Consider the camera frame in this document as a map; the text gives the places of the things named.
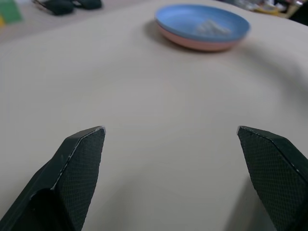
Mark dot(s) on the black sunglasses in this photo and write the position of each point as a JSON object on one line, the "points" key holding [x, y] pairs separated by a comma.
{"points": [[60, 7]]}

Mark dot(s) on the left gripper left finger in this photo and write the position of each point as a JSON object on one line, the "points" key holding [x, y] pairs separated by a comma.
{"points": [[60, 183]]}

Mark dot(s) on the blue plate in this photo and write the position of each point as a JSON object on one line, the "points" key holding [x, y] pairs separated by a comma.
{"points": [[183, 19]]}

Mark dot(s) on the green block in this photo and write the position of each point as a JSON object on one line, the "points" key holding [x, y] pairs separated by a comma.
{"points": [[9, 12]]}

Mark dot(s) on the pink plate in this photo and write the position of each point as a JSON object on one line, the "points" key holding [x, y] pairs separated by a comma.
{"points": [[199, 45]]}

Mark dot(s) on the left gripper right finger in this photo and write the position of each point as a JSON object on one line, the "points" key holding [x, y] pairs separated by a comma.
{"points": [[276, 173]]}

